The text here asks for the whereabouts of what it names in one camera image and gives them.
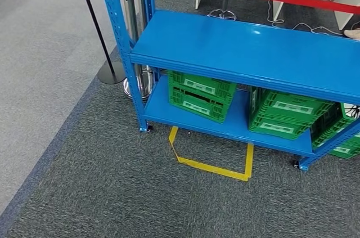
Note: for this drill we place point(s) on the blue metal shelf rack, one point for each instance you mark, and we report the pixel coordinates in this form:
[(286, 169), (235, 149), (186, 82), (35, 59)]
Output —
[(238, 46)]

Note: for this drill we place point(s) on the green plastic crate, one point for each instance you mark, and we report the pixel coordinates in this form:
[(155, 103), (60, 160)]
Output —
[(346, 143), (197, 96), (281, 117)]

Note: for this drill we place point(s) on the person's beige shoe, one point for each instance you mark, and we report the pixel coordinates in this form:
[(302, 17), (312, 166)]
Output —
[(352, 34)]

